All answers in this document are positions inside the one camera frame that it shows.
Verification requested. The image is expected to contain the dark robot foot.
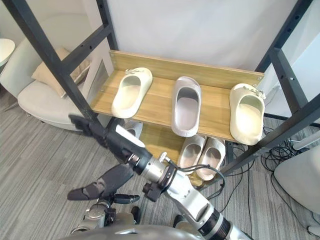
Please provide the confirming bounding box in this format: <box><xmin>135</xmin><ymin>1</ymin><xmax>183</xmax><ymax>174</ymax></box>
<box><xmin>172</xmin><ymin>214</ymin><xmax>187</xmax><ymax>229</ymax></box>
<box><xmin>131</xmin><ymin>206</ymin><xmax>141</xmax><ymax>225</ymax></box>

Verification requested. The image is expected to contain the dark left robot foot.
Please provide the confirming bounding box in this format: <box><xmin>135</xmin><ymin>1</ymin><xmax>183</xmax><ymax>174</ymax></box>
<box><xmin>131</xmin><ymin>206</ymin><xmax>141</xmax><ymax>225</ymax></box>

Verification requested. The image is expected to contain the round white table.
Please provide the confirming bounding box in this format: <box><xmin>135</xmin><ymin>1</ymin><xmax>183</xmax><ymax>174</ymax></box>
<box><xmin>0</xmin><ymin>38</ymin><xmax>16</xmax><ymax>73</ymax></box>

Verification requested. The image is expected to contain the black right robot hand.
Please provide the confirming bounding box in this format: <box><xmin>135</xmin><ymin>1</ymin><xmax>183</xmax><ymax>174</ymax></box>
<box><xmin>66</xmin><ymin>113</ymin><xmax>154</xmax><ymax>201</ymax></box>

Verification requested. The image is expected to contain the white rounded seat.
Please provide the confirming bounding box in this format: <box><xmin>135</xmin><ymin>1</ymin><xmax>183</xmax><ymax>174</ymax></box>
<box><xmin>273</xmin><ymin>147</ymin><xmax>320</xmax><ymax>211</ymax></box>

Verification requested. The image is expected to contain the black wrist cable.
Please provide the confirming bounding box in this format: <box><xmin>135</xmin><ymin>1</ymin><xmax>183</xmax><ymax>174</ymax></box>
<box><xmin>172</xmin><ymin>163</ymin><xmax>225</xmax><ymax>201</ymax></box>

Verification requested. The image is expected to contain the black floor cable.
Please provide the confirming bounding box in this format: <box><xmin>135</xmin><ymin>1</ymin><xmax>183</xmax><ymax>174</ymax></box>
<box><xmin>259</xmin><ymin>139</ymin><xmax>298</xmax><ymax>176</ymax></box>
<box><xmin>269</xmin><ymin>171</ymin><xmax>315</xmax><ymax>228</ymax></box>

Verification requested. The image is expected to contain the beige ribbed slipper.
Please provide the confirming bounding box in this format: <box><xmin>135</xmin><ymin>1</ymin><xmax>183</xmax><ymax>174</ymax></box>
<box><xmin>195</xmin><ymin>136</ymin><xmax>226</xmax><ymax>181</ymax></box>
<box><xmin>176</xmin><ymin>134</ymin><xmax>208</xmax><ymax>175</ymax></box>

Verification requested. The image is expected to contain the white backdrop panel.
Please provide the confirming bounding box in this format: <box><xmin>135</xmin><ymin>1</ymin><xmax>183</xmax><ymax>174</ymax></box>
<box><xmin>104</xmin><ymin>0</ymin><xmax>305</xmax><ymax>73</ymax></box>

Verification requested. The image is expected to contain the beige cushion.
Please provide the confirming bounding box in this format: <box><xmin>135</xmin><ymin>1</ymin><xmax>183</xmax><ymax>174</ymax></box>
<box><xmin>31</xmin><ymin>47</ymin><xmax>92</xmax><ymax>98</ymax></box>

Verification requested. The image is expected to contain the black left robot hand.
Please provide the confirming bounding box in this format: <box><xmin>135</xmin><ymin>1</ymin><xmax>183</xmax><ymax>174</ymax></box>
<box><xmin>110</xmin><ymin>193</ymin><xmax>141</xmax><ymax>205</ymax></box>

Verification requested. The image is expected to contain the silver robot torso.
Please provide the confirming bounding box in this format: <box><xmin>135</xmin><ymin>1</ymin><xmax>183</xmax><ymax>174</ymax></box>
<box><xmin>57</xmin><ymin>219</ymin><xmax>201</xmax><ymax>240</ymax></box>

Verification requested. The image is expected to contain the lilac grey slipper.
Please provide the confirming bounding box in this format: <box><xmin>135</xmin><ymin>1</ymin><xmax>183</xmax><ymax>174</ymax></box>
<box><xmin>124</xmin><ymin>121</ymin><xmax>144</xmax><ymax>139</ymax></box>
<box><xmin>170</xmin><ymin>76</ymin><xmax>202</xmax><ymax>138</ymax></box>

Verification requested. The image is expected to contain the wooden shelf board with backboard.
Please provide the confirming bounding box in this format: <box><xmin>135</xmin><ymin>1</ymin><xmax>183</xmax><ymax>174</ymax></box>
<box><xmin>91</xmin><ymin>49</ymin><xmax>266</xmax><ymax>147</ymax></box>

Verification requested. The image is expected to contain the dark right robot foot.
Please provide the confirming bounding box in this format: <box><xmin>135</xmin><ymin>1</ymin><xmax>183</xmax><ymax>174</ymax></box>
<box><xmin>172</xmin><ymin>214</ymin><xmax>187</xmax><ymax>229</ymax></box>

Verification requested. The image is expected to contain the off-white armchair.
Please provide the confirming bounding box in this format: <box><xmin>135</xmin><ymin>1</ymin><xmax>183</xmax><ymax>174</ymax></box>
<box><xmin>0</xmin><ymin>37</ymin><xmax>101</xmax><ymax>132</ymax></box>

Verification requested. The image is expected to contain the cream slipper with charms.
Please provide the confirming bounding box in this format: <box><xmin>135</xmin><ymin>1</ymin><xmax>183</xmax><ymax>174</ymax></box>
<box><xmin>229</xmin><ymin>83</ymin><xmax>266</xmax><ymax>146</ymax></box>
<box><xmin>110</xmin><ymin>66</ymin><xmax>154</xmax><ymax>119</ymax></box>

